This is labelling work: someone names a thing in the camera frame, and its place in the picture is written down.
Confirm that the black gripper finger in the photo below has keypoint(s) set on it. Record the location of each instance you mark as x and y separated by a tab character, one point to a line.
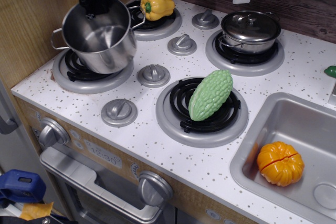
94	7

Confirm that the tall steel pot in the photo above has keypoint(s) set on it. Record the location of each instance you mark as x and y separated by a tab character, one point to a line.
104	44

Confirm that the back left stove burner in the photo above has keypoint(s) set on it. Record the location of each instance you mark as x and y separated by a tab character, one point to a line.
153	30

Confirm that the stove burner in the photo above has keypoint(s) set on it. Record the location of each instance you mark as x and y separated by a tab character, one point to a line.
73	76
240	64
224	126
153	30

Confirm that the front left stove burner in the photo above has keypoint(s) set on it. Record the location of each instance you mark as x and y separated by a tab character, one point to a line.
73	76

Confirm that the front right stove burner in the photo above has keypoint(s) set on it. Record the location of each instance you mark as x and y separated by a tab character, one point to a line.
224	126

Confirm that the back right stove burner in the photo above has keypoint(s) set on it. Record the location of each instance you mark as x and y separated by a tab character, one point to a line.
240	64

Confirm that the yellow toy bell pepper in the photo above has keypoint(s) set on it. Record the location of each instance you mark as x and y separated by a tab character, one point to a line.
157	9

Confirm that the grey stovetop knob centre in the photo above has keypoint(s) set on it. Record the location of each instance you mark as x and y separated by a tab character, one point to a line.
153	76

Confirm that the grey stovetop knob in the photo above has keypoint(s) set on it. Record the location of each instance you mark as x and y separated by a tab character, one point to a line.
119	113
206	20
153	76
182	45

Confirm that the grey stovetop knob middle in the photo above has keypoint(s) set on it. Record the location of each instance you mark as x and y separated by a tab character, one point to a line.
182	45

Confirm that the grey stovetop knob back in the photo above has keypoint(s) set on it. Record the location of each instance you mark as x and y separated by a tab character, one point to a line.
206	20

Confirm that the grey stovetop knob front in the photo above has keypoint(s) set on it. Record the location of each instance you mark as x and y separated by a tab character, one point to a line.
119	113

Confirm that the left silver oven dial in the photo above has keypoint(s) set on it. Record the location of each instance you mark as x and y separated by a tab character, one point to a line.
52	133

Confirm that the silver oven dial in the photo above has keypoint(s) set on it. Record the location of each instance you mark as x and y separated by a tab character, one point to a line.
52	133
153	189

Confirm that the green toy bitter gourd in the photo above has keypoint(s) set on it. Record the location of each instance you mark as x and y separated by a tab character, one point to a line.
210	95

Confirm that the oven clock display panel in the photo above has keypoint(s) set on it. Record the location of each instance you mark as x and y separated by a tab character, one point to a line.
104	154

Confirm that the lidded steel saucepan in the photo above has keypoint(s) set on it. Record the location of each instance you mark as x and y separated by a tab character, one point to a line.
249	32

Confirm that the right silver oven dial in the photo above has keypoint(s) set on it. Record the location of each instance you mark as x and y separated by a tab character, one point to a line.
153	189

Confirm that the blue plastic clamp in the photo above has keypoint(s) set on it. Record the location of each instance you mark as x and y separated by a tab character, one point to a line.
22	187

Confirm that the yellow cloth scrap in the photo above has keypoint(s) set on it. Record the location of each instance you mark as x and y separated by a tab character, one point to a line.
32	211

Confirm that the silver toy sink basin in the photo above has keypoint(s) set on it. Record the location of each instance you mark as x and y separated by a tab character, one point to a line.
310	129

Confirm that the orange toy pumpkin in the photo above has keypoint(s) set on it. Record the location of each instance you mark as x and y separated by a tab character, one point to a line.
280	164

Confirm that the green toy vegetable piece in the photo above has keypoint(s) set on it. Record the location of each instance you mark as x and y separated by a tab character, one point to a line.
330	71

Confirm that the grey fridge door handle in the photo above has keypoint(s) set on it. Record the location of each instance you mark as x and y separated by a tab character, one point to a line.
8	113

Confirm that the silver oven door handle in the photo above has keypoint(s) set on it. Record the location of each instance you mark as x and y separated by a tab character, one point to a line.
97	195

